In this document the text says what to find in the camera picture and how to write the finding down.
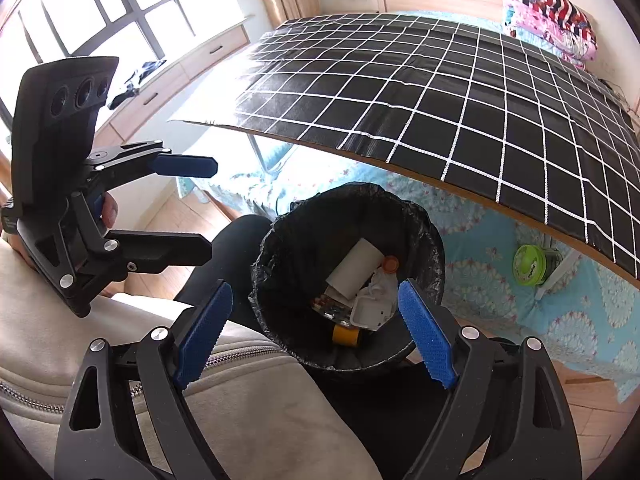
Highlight white cylindrical paper roll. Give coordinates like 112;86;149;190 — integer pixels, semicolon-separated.
325;238;386;306

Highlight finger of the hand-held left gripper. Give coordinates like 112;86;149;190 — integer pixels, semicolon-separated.
60;229;213;317
87;140;219;192

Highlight red blue striped pillow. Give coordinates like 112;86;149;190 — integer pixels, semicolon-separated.
504;0;596;43

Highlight yellow tape roll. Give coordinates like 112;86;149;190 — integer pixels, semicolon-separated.
332;324;362;347

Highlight wooden window bench drawers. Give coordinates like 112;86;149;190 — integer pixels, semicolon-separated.
92;25;251;151

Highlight white crumpled paper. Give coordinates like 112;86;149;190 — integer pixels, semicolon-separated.
360;270;401;306

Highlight black white checkered mat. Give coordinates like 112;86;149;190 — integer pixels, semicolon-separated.
170;12;640;281

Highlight dark cloth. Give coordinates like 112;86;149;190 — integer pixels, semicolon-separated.
107;60;167;109

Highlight pink folded quilt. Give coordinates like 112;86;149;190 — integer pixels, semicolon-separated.
501;0;598;71

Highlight black bag-lined trash bin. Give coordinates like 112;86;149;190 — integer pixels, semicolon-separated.
248;182;446;372

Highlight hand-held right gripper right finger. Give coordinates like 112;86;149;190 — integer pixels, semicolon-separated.
398;278;583;480

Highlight black cables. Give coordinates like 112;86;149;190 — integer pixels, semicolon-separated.
597;77;640;126

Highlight window with dark frame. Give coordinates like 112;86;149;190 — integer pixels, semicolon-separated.
0;0;251;126

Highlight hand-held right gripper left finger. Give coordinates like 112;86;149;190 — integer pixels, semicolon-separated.
54;280;234;480

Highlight light blue floral bedsheet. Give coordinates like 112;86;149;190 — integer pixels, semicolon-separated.
175;10;640;403

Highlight silver red pill blister pack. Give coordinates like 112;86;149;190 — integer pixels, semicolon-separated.
311;296;353;323

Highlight person's left hand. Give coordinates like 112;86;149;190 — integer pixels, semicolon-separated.
100;192;119;228

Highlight green round container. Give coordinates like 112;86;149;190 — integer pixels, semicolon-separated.
512;244;563;288

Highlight beige jacket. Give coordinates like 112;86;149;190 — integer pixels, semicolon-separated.
0;240;386;480

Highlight white plastic box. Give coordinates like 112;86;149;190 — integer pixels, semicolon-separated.
350;295;393;332

